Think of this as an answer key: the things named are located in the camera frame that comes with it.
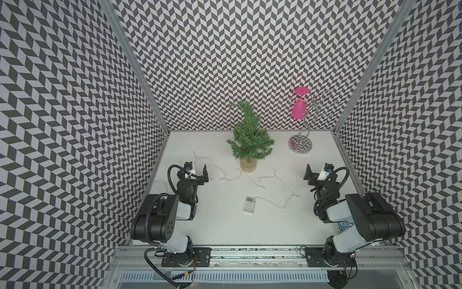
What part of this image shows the clear string light wire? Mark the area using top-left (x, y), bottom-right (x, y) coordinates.
top-left (153, 151), bottom-right (301, 210)

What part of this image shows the clear battery box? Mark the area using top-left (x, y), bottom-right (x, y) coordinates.
top-left (243, 196), bottom-right (256, 214)

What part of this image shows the small green christmas tree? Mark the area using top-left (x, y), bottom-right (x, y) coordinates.
top-left (227, 101), bottom-right (275, 173)

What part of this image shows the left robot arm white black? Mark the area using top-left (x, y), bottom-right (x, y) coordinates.
top-left (130, 162), bottom-right (211, 267)

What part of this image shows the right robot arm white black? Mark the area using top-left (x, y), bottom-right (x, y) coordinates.
top-left (303, 163), bottom-right (405, 267)

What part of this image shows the blue white patterned plate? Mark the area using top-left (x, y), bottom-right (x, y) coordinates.
top-left (338, 220), bottom-right (354, 232)

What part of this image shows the pink plastic wine glass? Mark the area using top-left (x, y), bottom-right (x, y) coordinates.
top-left (292, 87), bottom-right (310, 120)

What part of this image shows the white ribbed vent strip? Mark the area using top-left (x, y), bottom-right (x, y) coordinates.
top-left (120, 270), bottom-right (329, 284)

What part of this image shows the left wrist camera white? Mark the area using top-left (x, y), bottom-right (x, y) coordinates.
top-left (184, 161), bottom-right (196, 179)

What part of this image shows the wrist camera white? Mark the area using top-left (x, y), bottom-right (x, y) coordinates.
top-left (317, 163), bottom-right (334, 181)
top-left (184, 161), bottom-right (196, 179)

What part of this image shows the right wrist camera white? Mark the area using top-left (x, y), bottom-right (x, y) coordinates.
top-left (317, 163), bottom-right (334, 181)

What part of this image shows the chrome wire glass rack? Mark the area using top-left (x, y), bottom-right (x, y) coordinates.
top-left (288, 91), bottom-right (342, 155)

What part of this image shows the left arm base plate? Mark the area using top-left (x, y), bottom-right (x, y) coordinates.
top-left (161, 247), bottom-right (211, 267)

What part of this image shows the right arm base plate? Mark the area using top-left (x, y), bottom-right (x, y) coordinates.
top-left (303, 247), bottom-right (356, 268)

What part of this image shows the aluminium front rail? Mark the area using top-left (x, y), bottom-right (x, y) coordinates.
top-left (108, 244), bottom-right (410, 272)

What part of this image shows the left corner metal post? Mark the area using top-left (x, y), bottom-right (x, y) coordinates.
top-left (99, 0), bottom-right (170, 134)

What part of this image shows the corner metal post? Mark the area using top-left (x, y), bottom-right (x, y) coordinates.
top-left (99, 0), bottom-right (170, 134)
top-left (333, 0), bottom-right (416, 136)

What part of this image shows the right corner metal post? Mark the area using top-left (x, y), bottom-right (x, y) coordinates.
top-left (333, 0), bottom-right (416, 136)

